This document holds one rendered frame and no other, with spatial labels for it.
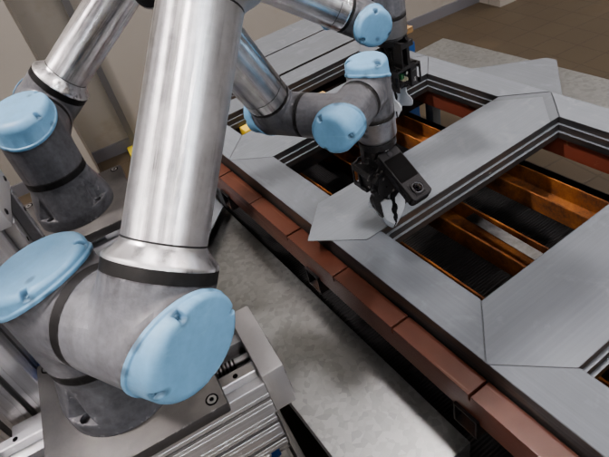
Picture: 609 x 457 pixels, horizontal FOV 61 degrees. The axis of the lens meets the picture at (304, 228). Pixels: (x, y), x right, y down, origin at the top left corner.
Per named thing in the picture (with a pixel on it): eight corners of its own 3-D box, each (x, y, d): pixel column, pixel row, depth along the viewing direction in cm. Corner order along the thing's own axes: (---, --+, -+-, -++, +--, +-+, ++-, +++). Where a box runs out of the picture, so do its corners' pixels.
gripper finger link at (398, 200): (390, 209, 113) (384, 175, 107) (408, 221, 109) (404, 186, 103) (378, 217, 112) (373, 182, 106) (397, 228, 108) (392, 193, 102)
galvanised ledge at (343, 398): (186, 175, 183) (183, 168, 181) (469, 451, 91) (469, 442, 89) (134, 201, 177) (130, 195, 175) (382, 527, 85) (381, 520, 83)
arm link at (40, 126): (17, 194, 94) (-29, 130, 86) (26, 160, 105) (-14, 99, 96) (82, 172, 95) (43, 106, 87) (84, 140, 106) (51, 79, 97)
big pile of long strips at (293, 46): (351, 11, 234) (349, -3, 231) (412, 26, 206) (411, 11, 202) (197, 82, 209) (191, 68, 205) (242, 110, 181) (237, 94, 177)
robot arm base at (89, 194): (43, 243, 98) (14, 202, 92) (38, 206, 109) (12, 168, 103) (120, 209, 102) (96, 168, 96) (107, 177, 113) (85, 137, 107)
